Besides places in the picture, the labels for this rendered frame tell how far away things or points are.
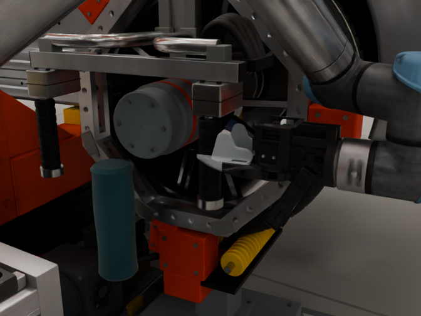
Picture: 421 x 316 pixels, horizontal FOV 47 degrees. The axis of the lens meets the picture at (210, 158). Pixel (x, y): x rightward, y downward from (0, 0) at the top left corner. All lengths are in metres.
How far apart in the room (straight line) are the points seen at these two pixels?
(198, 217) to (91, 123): 0.33
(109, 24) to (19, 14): 0.77
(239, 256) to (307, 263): 1.09
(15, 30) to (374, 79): 0.47
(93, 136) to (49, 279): 0.61
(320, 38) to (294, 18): 0.05
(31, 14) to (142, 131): 0.59
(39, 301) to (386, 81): 0.50
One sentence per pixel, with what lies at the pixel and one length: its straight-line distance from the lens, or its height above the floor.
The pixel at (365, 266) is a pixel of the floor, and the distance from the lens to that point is 2.20.
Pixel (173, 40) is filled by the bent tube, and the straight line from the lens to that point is 0.79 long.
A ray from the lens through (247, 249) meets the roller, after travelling 1.13.
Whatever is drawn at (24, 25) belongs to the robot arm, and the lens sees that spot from 0.33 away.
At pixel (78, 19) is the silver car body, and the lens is 1.61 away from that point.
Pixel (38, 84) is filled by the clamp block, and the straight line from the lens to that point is 0.93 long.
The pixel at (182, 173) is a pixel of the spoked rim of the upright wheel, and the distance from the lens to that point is 1.19.
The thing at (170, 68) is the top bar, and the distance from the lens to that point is 0.79.
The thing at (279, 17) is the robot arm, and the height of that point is 1.05.
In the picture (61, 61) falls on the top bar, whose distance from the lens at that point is 0.93.
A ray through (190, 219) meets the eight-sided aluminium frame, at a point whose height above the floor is 0.60.
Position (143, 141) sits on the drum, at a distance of 0.91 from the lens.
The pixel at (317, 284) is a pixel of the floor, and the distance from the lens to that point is 2.03.
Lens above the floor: 1.07
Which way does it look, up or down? 18 degrees down
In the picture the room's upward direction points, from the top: straight up
